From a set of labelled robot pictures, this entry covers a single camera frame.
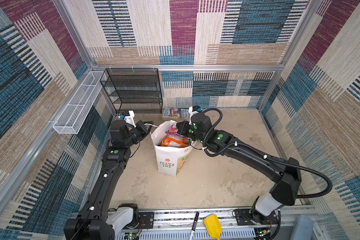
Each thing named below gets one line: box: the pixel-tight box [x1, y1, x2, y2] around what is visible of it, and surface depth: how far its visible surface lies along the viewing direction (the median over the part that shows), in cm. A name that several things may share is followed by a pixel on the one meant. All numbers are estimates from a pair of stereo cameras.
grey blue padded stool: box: [290, 214, 314, 240], surface depth 70 cm
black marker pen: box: [189, 212, 200, 240], surface depth 73 cm
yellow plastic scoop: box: [204, 214, 222, 240], surface depth 73 cm
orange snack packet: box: [161, 134, 190, 148], surface depth 83 cm
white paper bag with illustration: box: [151, 120, 193, 177], surface depth 78 cm
